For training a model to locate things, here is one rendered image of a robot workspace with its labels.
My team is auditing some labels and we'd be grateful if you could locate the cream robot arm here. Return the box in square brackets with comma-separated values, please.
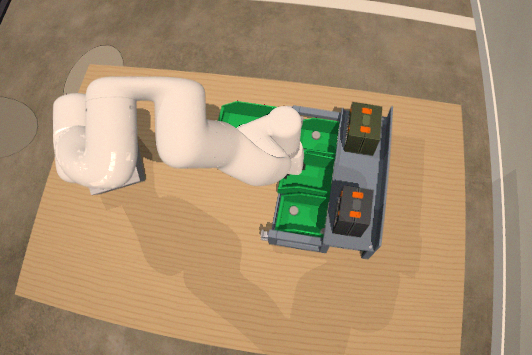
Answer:
[53, 76, 304, 189]

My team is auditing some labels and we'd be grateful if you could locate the grey metal shelf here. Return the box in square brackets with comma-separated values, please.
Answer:
[261, 105, 393, 259]

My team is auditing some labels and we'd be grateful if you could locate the dark grey case with orange latches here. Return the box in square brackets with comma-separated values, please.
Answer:
[333, 185, 374, 237]

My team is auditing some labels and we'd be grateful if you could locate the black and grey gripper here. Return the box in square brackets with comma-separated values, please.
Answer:
[284, 142, 306, 179]

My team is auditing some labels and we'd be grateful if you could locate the green bin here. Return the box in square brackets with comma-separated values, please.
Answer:
[218, 101, 276, 128]
[300, 118, 340, 158]
[278, 152, 335, 198]
[275, 193, 329, 238]

